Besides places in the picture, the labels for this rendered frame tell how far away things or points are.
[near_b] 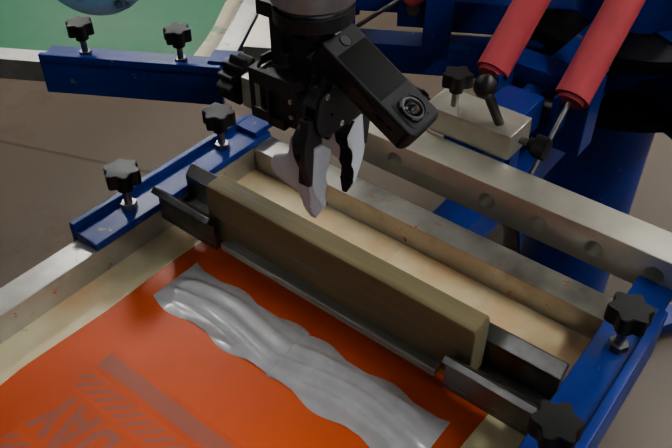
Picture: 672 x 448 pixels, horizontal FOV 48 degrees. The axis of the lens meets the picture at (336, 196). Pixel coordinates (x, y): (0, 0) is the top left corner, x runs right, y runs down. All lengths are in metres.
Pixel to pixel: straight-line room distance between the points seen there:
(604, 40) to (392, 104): 0.53
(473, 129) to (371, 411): 0.38
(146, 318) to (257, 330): 0.13
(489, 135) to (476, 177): 0.06
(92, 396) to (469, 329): 0.38
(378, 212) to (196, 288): 0.24
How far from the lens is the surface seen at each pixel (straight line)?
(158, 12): 1.53
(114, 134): 2.94
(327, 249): 0.78
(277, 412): 0.78
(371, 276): 0.76
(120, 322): 0.89
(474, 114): 0.97
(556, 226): 0.90
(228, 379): 0.81
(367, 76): 0.64
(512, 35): 1.14
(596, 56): 1.10
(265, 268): 0.86
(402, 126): 0.63
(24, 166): 2.88
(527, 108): 1.06
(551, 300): 0.87
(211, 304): 0.87
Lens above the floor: 1.59
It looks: 39 degrees down
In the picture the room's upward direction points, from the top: straight up
